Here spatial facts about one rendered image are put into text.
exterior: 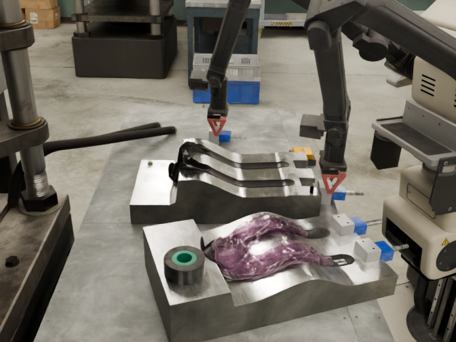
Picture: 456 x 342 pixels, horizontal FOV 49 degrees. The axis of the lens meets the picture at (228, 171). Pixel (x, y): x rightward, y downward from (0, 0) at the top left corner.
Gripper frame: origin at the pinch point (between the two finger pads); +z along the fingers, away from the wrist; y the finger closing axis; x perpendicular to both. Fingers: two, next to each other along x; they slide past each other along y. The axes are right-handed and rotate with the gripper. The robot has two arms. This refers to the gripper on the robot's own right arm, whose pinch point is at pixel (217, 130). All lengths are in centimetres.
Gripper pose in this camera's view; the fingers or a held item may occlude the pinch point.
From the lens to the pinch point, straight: 176.8
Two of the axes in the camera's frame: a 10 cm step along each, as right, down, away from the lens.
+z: -0.4, 8.8, 4.8
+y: -0.9, 4.8, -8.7
